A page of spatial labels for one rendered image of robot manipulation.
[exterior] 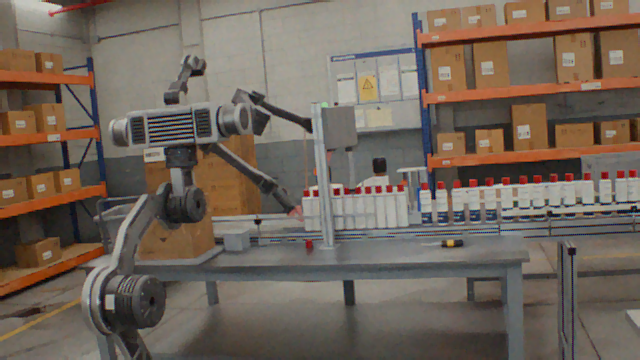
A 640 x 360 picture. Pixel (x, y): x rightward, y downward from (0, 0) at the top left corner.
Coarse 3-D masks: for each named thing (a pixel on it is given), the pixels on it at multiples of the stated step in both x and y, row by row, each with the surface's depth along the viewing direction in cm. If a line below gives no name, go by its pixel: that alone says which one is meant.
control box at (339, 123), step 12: (324, 108) 252; (336, 108) 254; (348, 108) 259; (324, 120) 253; (336, 120) 254; (348, 120) 259; (324, 132) 254; (336, 132) 254; (348, 132) 259; (336, 144) 255; (348, 144) 259
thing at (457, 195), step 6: (456, 186) 256; (456, 192) 256; (462, 192) 257; (456, 198) 256; (462, 198) 257; (456, 204) 256; (462, 204) 257; (456, 210) 257; (462, 210) 257; (456, 216) 257; (462, 216) 257; (456, 222) 258; (462, 222) 257
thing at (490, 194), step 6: (486, 180) 253; (492, 180) 252; (486, 186) 253; (492, 186) 252; (486, 192) 252; (492, 192) 251; (486, 198) 253; (492, 198) 252; (486, 204) 253; (492, 204) 252; (486, 210) 254; (492, 210) 252; (486, 216) 255; (492, 216) 253; (486, 222) 255; (492, 222) 253
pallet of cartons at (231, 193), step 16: (192, 144) 603; (224, 144) 599; (240, 144) 621; (144, 160) 614; (160, 160) 612; (208, 160) 603; (160, 176) 614; (208, 176) 606; (224, 176) 602; (240, 176) 613; (208, 192) 607; (224, 192) 605; (240, 192) 607; (256, 192) 668; (224, 208) 607; (240, 208) 605; (256, 208) 665
